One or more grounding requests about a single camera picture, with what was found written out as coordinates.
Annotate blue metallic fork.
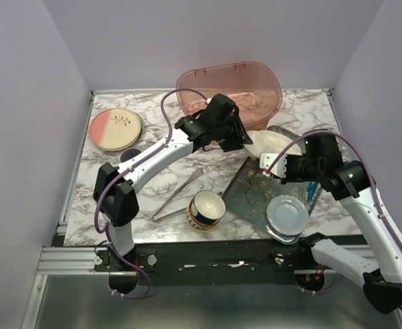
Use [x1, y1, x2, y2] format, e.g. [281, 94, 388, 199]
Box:
[307, 182, 319, 204]

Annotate floral blossom tray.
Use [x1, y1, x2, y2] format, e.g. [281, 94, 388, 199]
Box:
[221, 125, 325, 245]

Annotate iridescent pink mug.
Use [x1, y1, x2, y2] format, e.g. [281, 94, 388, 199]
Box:
[120, 148, 142, 162]

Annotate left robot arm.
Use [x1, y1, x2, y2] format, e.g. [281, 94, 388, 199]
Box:
[93, 94, 252, 271]

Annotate light blue saucer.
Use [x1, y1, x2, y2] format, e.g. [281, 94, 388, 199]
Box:
[266, 195, 310, 236]

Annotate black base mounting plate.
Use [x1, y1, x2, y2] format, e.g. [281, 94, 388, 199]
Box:
[95, 239, 323, 287]

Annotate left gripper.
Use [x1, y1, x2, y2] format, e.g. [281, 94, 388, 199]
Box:
[213, 112, 254, 154]

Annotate cream divided plate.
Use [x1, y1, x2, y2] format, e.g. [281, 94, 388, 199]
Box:
[243, 130, 292, 159]

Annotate green plate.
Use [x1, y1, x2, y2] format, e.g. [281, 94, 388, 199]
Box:
[136, 114, 145, 137]

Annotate colourful striped bowl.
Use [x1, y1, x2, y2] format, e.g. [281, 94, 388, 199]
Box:
[185, 191, 227, 232]

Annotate metal tongs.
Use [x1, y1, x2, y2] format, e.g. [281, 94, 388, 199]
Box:
[152, 167, 203, 219]

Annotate pink transparent plastic bin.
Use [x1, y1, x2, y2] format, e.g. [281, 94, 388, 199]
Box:
[176, 61, 282, 133]

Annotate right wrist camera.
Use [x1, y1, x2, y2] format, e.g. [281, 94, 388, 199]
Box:
[259, 153, 287, 178]

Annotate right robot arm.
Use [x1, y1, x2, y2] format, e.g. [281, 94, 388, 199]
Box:
[269, 130, 402, 314]

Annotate yellow cream ceramic plate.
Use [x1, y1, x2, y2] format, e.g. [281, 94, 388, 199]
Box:
[106, 108, 141, 150]

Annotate pink cream ceramic plate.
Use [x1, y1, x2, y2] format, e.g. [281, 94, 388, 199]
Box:
[88, 108, 143, 151]

